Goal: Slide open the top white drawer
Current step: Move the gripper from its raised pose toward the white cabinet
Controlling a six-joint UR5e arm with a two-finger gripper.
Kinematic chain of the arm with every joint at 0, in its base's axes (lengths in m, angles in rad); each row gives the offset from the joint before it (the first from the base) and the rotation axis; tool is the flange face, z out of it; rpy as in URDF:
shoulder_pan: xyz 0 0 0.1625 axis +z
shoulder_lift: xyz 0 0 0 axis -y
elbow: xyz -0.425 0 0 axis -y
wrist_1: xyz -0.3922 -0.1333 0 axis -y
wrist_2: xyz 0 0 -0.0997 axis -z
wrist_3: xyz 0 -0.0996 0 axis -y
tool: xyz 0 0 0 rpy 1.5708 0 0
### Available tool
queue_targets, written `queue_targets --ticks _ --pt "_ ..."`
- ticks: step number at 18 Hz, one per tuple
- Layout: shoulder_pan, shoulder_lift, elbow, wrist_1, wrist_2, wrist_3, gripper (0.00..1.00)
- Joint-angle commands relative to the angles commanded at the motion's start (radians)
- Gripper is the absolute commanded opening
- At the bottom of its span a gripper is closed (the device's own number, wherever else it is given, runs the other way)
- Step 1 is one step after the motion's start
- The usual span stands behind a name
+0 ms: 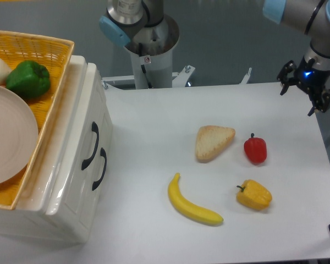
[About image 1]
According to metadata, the white drawer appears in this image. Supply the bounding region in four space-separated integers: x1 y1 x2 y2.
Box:
65 121 107 242
47 63 113 219

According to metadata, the white metal bracket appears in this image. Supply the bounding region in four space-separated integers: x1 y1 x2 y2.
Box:
239 67 252 85

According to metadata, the red bell pepper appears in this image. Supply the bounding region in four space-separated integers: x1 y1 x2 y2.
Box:
244 133 267 164

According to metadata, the green bell pepper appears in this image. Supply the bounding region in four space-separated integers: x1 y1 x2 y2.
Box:
5 60 51 99

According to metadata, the toasted bread slice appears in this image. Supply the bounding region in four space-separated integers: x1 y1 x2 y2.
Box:
195 125 235 163

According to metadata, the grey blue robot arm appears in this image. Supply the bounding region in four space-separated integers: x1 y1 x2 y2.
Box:
99 1 330 113

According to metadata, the pink plate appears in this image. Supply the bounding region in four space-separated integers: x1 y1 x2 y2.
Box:
0 86 38 183

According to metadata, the white drawer cabinet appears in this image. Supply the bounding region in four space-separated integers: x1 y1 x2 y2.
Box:
0 54 114 248

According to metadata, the yellow bell pepper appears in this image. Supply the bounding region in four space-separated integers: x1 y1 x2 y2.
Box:
236 179 272 211

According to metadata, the yellow woven basket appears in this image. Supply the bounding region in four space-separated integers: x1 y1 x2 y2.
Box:
0 30 74 210

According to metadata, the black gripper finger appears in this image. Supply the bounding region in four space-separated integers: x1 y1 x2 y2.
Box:
277 60 298 96
307 89 330 116

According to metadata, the yellow banana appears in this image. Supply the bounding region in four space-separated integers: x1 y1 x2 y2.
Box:
167 173 224 226

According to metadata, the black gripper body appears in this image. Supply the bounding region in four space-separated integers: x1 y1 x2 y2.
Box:
294 58 325 95

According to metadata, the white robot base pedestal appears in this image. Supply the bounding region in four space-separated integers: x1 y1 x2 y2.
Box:
125 14 179 89

